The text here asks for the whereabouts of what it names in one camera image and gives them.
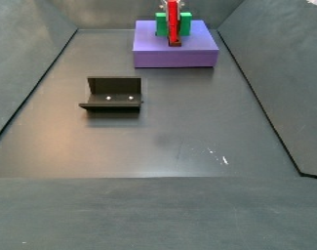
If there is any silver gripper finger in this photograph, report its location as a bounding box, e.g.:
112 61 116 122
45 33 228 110
160 0 168 13
178 0 185 14

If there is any red cylinder peg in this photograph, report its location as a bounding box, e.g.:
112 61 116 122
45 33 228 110
168 0 178 34

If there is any purple board base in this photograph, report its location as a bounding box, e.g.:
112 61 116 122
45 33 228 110
133 21 220 68

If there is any left green block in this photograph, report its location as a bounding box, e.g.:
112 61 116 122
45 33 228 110
180 12 192 36

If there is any brown rectangular block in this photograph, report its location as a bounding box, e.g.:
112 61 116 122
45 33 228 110
169 33 182 47

